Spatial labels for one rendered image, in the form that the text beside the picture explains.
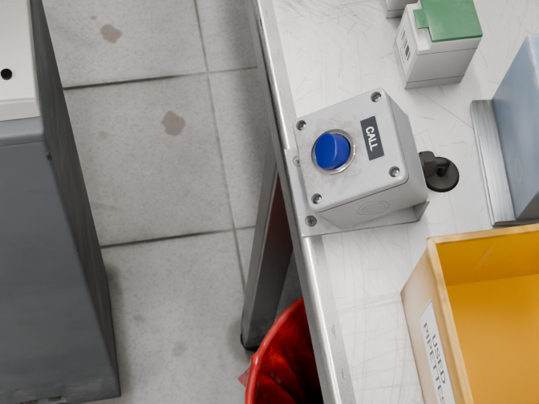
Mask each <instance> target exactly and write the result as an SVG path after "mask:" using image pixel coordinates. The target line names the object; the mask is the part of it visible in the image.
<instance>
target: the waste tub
mask: <svg viewBox="0 0 539 404"><path fill-rule="evenodd" d="M426 244H427V247H426V249H425V251H424V252H423V255H422V256H421V258H420V259H419V261H418V263H417V264H416V266H415V267H414V269H413V271H412V272H411V275H410V277H409V278H408V279H407V281H406V283H405V285H404V286H403V288H402V289H401V291H400V296H401V300H402V303H403V310H404V314H405V317H406V322H407V328H408V332H409V336H410V340H411V347H412V350H413V354H414V358H415V364H416V369H417V372H418V376H419V383H420V386H421V390H422V395H423V401H424V404H539V224H527V225H522V226H515V227H508V228H496V229H489V230H483V231H476V232H464V233H457V234H452V235H445V236H433V237H428V238H427V239H426Z"/></svg>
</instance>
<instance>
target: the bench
mask: <svg viewBox="0 0 539 404"><path fill-rule="evenodd" d="M473 2H474V5H475V8H476V12H477V15H478V19H479V21H480V26H481V29H482V31H483V36H482V39H481V41H480V44H479V46H478V48H477V49H476V52H475V54H474V55H473V58H472V61H471V62H470V64H469V66H468V69H467V70H466V72H465V74H464V77H463V79H462V81H461V83H450V84H444V85H437V86H430V87H417V88H410V89H403V83H402V80H401V77H400V73H399V68H398V64H397V61H396V57H395V52H394V49H393V43H394V41H395V36H396V34H397V31H398V29H399V25H400V23H401V20H402V17H396V18H385V14H384V11H383V6H382V3H381V0H245V5H246V9H247V14H248V18H249V25H250V30H251V35H252V39H253V46H254V50H255V55H256V59H257V66H258V71H259V75H260V80H261V87H262V91H263V95H264V100H265V107H266V112H267V116H268V120H269V128H270V131H269V141H268V147H267V153H266V158H265V167H264V173H263V179H262V184H261V194H260V200H259V205H258V210H257V220H256V226H255V231H254V237H253V247H252V252H251V257H250V263H249V273H248V279H247V284H246V290H245V300H244V305H243V310H242V316H241V344H242V345H243V347H244V348H245V349H247V350H248V351H251V352H257V350H258V348H259V347H260V345H261V343H262V341H263V339H264V338H265V336H266V334H267V333H268V332H269V330H270V328H271V327H272V325H273V324H274V321H275V317H276V314H277V311H278V305H279V302H280V299H281V295H282V290H283V286H284V283H285V279H286V274H287V270H288V268H289V264H290V258H291V255H292V252H293V249H294V255H295V259H296V263H297V267H298V275H299V280H300V284H301V288H302V295H303V300H304V304H305V308H306V316H307V321H308V325H309V329H310V336H311V341H312V345H313V349H314V357H315V361H316V366H317V370H318V377H319V381H320V386H321V390H322V398H323V402H324V404H424V398H423V395H422V390H421V386H420V383H419V376H418V372H417V369H416V364H415V358H414V354H413V350H412V347H411V340H410V336H409V332H408V328H407V322H406V317H405V314H404V310H403V303H402V300H401V296H400V291H401V289H402V288H403V286H404V285H405V283H406V281H407V279H408V278H409V277H410V275H411V272H412V271H413V269H414V267H415V266H416V264H417V263H418V261H419V259H420V258H421V256H422V255H423V253H424V251H425V249H426V247H427V244H426V239H427V238H428V237H433V236H445V235H452V234H457V233H464V232H476V231H483V230H489V229H496V228H508V227H515V226H522V225H527V224H508V225H492V221H491V216H490V212H489V207H488V199H487V195H486V191H485V186H484V178H483V173H482V169H481V165H480V157H479V152H478V147H477V143H476V135H475V131H474V127H473V121H472V113H471V109H470V103H471V102H472V100H480V99H492V97H493V96H494V94H495V92H496V90H497V88H498V87H499V85H500V84H501V81H502V79H503V78H504V76H505V74H506V72H507V70H508V69H509V67H510V65H511V63H512V61H513V60H514V58H515V56H516V54H517V52H518V51H519V49H520V47H521V45H522V43H523V42H524V40H525V37H526V36H527V34H539V0H473ZM378 87H380V88H382V89H384V90H385V91H386V92H387V93H388V94H389V95H390V96H391V97H392V99H393V100H394V101H395V102H396V103H397V104H398V106H399V107H400V108H401V109H402V110H403V111H404V113H408V116H409V119H410V123H411V129H412V132H413V136H414V138H415V144H416V147H417V151H418V153H420V152H424V151H431V152H433V153H434V155H435V156H440V157H445V158H447V159H449V160H451V161H452V162H453V163H454V164H455V165H456V166H457V168H458V171H459V173H460V179H459V182H458V184H457V185H456V187H455V188H453V189H452V190H451V191H449V192H434V191H432V190H431V189H429V188H428V187H427V189H428V194H429V197H430V203H429V205H428V206H427V208H426V210H425V212H424V214H423V215H422V217H421V219H420V221H418V222H415V223H409V224H397V225H392V226H386V227H380V228H369V229H363V230H357V231H351V232H340V233H334V234H328V235H321V236H311V237H305V238H302V236H301V232H300V228H299V223H298V216H297V212H296V208H295V203H294V196H293V192H292V187H291V183H290V176H289V172H288V167H287V163H286V156H285V150H286V149H292V148H297V146H296V142H295V138H294V130H293V122H294V121H295V120H296V119H297V118H300V117H302V116H304V115H308V114H310V113H312V112H315V111H318V110H321V109H323V108H325V107H329V106H331V105H333V104H336V103H339V102H342V101H344V100H346V99H349V98H352V97H355V96H356V95H361V94H362V93H365V92H367V91H371V90H373V89H375V88H378Z"/></svg>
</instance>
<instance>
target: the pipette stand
mask: <svg viewBox="0 0 539 404"><path fill-rule="evenodd" d="M470 109H471V113H472V121H473V127H474V131H475V135H476V143H477V147H478V152H479V157H480V165H481V169H482V173H483V178H484V186H485V191H486V195H487V199H488V207H489V212H490V216H491V221H492V225H508V224H537V223H539V34H527V36H526V37H525V40H524V42H523V43H522V45H521V47H520V49H519V51H518V52H517V54H516V56H515V58H514V60H513V61H512V63H511V65H510V67H509V69H508V70H507V72H506V74H505V76H504V78H503V79H502V81H501V83H500V85H499V87H498V88H497V90H496V92H495V94H494V96H493V97H492V99H480V100H472V102H471V103H470Z"/></svg>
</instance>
